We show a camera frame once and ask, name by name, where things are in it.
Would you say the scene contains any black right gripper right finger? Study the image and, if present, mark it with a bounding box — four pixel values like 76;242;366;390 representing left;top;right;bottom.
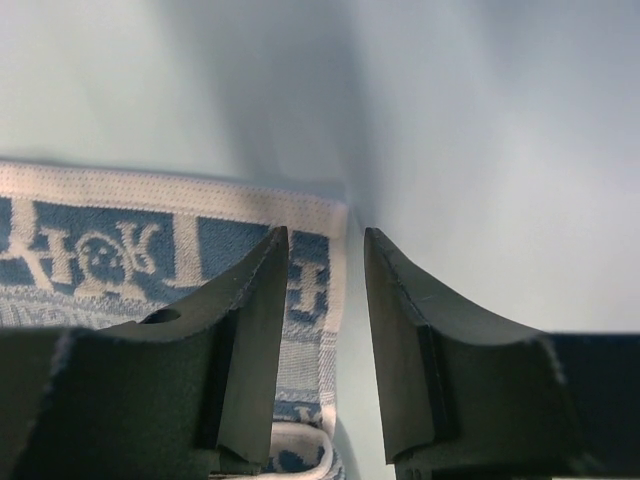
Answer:
364;228;639;479

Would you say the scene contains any blue white patterned towel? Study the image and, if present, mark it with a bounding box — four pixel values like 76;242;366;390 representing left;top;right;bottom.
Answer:
1;161;348;479

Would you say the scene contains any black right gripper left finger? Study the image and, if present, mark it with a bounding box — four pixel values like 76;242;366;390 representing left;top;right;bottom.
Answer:
1;227;289;479

